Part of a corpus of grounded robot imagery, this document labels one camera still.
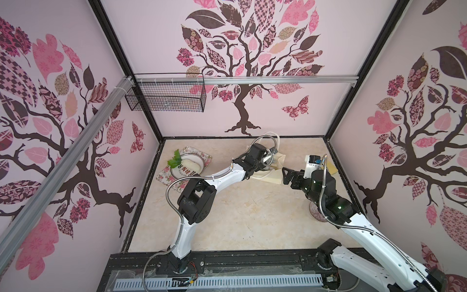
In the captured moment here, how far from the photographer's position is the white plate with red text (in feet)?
3.38

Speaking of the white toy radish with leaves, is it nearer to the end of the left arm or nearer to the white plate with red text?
the white plate with red text

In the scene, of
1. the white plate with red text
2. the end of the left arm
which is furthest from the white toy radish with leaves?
the end of the left arm

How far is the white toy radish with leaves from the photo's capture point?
3.39ft

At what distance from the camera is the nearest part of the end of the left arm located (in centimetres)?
70

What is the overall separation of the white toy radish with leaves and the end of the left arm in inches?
14.9

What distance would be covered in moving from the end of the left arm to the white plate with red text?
38 centimetres
